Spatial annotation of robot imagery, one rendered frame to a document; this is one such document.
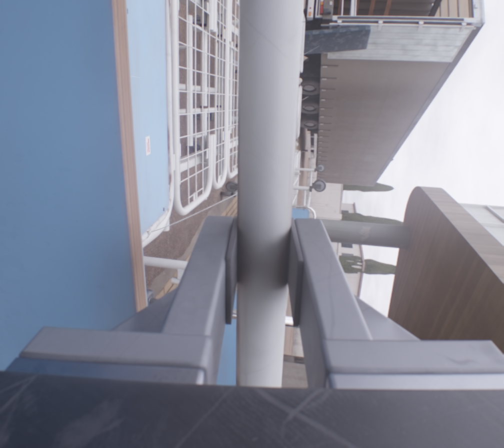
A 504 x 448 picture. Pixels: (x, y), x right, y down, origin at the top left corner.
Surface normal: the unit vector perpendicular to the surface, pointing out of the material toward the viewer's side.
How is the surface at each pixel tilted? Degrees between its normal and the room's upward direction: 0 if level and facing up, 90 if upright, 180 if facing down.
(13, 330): 90
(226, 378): 90
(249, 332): 107
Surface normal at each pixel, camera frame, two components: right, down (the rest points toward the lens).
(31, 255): -0.20, 0.29
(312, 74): -0.16, -0.21
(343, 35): 0.00, 0.98
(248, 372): -0.47, 0.25
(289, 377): 0.02, -0.95
